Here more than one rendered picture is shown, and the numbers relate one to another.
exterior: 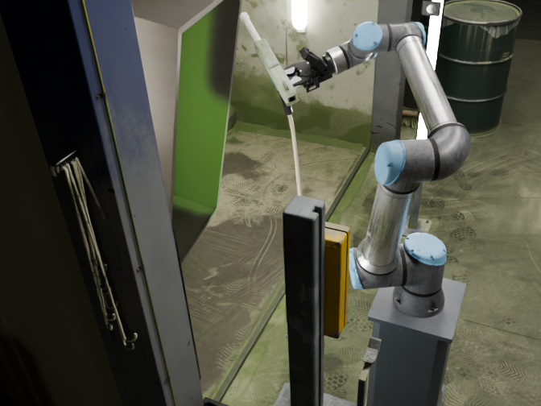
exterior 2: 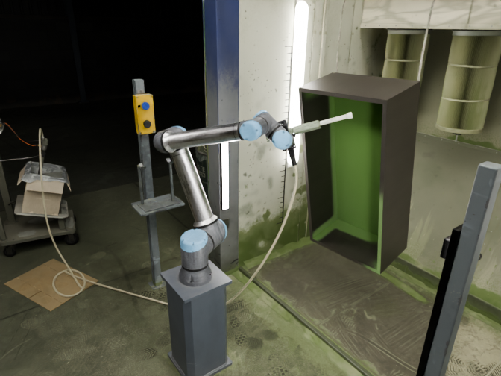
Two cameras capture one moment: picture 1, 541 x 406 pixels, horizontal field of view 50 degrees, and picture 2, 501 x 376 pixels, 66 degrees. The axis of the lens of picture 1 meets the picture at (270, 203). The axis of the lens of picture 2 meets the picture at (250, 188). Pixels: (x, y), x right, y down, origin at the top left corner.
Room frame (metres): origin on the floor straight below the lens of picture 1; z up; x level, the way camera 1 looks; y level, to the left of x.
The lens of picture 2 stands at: (2.68, -2.02, 1.97)
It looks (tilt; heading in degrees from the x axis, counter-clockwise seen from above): 23 degrees down; 117
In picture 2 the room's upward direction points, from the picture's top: 1 degrees clockwise
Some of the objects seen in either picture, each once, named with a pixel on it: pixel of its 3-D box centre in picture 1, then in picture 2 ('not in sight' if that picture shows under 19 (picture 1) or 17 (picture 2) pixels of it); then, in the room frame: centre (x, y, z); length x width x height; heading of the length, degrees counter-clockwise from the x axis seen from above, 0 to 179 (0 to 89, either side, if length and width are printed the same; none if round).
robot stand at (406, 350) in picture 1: (410, 355); (197, 320); (1.56, -0.54, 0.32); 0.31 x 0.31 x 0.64; 64
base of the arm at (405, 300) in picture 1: (419, 289); (194, 269); (1.56, -0.54, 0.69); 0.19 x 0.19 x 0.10
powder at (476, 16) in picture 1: (479, 12); not in sight; (4.17, -1.58, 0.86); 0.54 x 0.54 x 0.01
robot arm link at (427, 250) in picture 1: (420, 262); (194, 248); (1.56, -0.53, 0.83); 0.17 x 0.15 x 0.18; 92
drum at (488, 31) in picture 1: (470, 68); not in sight; (4.16, -1.58, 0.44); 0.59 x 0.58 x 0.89; 168
